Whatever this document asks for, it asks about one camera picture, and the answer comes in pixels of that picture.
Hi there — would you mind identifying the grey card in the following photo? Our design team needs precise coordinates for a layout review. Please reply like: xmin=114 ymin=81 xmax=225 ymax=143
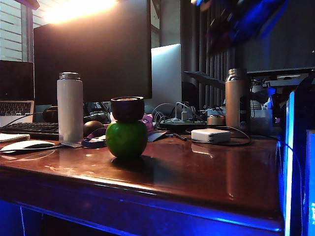
xmin=147 ymin=131 xmax=168 ymax=143

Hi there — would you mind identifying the paper notebook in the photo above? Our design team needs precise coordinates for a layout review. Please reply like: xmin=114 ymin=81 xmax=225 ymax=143
xmin=0 ymin=132 xmax=31 ymax=143

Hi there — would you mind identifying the pink plastic bag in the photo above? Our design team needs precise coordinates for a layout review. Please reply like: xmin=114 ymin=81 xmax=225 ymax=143
xmin=141 ymin=113 xmax=155 ymax=133

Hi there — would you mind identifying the black pen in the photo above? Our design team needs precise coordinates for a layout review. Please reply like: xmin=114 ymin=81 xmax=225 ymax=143
xmin=171 ymin=133 xmax=188 ymax=142

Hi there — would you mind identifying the black computer mouse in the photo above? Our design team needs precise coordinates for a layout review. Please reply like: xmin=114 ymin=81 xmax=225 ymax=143
xmin=83 ymin=120 xmax=105 ymax=137

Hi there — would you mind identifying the white flat computer mouse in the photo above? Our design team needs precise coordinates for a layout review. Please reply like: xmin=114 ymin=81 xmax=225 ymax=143
xmin=0 ymin=140 xmax=55 ymax=154

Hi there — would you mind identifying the translucent white plastic container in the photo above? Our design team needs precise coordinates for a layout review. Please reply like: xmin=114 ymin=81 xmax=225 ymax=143
xmin=250 ymin=108 xmax=274 ymax=135

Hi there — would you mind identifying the dark grey curtain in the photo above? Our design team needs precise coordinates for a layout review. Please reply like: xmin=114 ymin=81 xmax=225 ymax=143
xmin=181 ymin=0 xmax=237 ymax=111

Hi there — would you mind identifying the blue lit vertical post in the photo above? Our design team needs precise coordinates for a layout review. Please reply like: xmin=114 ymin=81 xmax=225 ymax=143
xmin=283 ymin=90 xmax=296 ymax=236

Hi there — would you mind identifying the white power adapter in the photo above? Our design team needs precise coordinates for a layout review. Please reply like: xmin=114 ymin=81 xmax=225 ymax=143
xmin=191 ymin=128 xmax=231 ymax=145

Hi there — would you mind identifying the round silver tin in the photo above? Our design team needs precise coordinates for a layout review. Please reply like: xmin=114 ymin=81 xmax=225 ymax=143
xmin=206 ymin=115 xmax=226 ymax=126

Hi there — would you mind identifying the power strip with chargers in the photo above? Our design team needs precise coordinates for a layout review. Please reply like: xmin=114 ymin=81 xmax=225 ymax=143
xmin=152 ymin=102 xmax=207 ymax=131

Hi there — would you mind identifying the silver monitor back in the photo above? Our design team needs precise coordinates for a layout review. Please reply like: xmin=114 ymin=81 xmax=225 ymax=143
xmin=151 ymin=43 xmax=182 ymax=106

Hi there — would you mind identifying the white thermos bottle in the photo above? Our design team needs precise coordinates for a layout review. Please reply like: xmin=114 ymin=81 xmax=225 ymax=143
xmin=57 ymin=72 xmax=84 ymax=144

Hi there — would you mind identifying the silver laptop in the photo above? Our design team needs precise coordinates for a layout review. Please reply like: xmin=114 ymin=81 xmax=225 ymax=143
xmin=0 ymin=60 xmax=35 ymax=127

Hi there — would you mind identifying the thin dark wire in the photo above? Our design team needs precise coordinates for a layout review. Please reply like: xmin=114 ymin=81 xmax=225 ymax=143
xmin=270 ymin=135 xmax=305 ymax=236

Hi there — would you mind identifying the black keyboard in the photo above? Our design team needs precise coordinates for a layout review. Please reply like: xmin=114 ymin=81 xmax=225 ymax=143
xmin=0 ymin=122 xmax=60 ymax=141

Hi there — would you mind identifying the large black monitor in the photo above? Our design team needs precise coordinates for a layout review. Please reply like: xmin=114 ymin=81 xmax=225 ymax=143
xmin=33 ymin=0 xmax=153 ymax=105

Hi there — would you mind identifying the green apple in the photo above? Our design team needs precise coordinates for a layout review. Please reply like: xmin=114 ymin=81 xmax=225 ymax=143
xmin=105 ymin=120 xmax=148 ymax=159

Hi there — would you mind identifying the gold metal thermos bottle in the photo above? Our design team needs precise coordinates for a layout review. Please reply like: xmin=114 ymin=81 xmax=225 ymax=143
xmin=225 ymin=68 xmax=250 ymax=131

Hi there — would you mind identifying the black thermos bottle cap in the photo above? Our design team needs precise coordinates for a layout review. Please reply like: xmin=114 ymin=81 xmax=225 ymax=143
xmin=110 ymin=96 xmax=145 ymax=123

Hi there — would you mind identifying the purple lanyard strap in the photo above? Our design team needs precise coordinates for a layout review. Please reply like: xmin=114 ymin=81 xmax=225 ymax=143
xmin=81 ymin=127 xmax=109 ymax=149

